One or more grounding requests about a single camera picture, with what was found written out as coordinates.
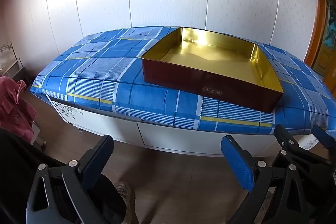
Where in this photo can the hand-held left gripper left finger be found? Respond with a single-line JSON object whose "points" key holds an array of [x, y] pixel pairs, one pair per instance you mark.
{"points": [[98, 161]]}

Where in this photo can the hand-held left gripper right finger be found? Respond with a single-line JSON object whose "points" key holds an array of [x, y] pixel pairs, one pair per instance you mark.
{"points": [[236, 158]]}

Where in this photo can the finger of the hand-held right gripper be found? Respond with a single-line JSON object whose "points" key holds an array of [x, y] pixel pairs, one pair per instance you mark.
{"points": [[283, 136], [324, 138]]}

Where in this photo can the red tin box gold interior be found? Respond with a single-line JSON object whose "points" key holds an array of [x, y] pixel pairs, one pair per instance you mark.
{"points": [[210, 87]]}

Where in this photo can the white cabinet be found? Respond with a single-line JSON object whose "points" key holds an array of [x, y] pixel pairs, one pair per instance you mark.
{"points": [[105, 127]]}

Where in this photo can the person's shoe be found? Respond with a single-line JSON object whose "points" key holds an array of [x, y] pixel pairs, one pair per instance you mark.
{"points": [[126, 197]]}

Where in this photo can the blue plaid tablecloth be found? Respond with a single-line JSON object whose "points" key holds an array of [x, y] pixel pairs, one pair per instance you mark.
{"points": [[105, 74]]}

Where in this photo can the pink cloth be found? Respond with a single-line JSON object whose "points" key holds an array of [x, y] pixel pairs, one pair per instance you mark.
{"points": [[15, 108]]}

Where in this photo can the wooden door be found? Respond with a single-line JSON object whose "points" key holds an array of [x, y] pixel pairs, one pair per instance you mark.
{"points": [[319, 29]]}

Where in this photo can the white frame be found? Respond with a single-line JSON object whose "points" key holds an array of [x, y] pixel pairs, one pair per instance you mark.
{"points": [[8, 61]]}

